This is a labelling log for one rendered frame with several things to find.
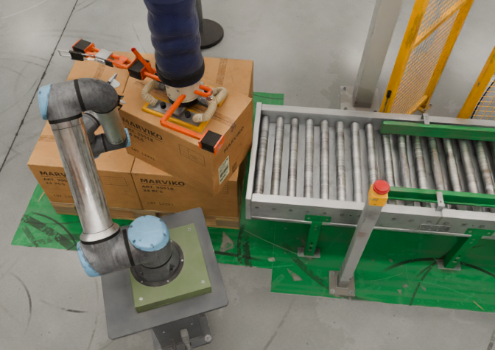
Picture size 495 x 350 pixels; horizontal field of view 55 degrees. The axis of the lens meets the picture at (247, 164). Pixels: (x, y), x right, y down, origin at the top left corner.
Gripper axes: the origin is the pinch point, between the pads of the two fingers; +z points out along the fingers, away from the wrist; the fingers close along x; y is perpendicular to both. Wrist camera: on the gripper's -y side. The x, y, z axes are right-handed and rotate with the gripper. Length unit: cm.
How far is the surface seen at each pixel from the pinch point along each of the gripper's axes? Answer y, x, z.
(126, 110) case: 3.2, -13.3, -3.6
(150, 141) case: 15.8, -29.5, -5.6
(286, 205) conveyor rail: 91, -49, 2
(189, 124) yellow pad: 37.6, -11.0, 0.7
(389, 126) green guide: 124, -45, 75
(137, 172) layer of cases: 7, -53, -12
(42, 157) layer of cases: -48, -53, -28
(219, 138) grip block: 61, 3, -11
